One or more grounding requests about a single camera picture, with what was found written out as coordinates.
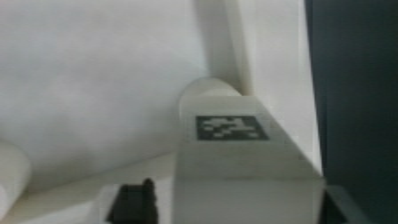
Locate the white leg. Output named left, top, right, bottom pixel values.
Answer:
left=171, top=78, right=324, bottom=224

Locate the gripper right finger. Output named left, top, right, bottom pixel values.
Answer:
left=324, top=185, right=376, bottom=224

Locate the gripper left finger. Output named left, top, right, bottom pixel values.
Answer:
left=86, top=178, right=157, bottom=224

